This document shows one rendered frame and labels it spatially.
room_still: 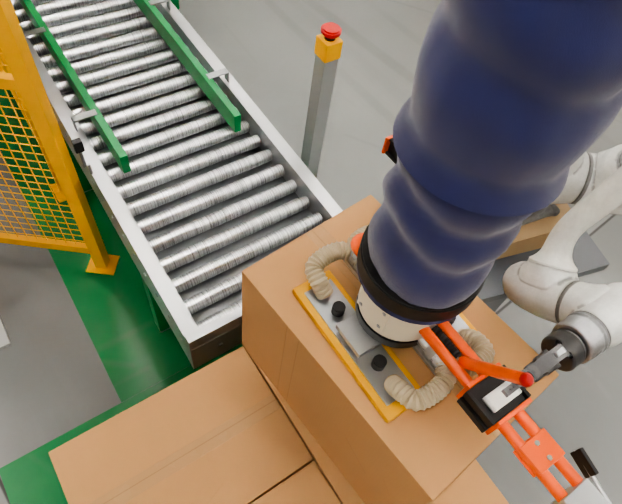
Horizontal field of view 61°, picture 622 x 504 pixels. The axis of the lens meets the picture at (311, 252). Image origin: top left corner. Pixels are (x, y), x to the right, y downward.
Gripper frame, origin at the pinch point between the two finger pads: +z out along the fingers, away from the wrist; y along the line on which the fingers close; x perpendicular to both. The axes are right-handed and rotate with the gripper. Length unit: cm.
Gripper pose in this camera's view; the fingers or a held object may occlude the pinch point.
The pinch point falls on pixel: (496, 399)
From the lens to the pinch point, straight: 103.0
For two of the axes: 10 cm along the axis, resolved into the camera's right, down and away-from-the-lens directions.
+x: -5.5, -7.3, 4.0
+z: -8.3, 4.1, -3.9
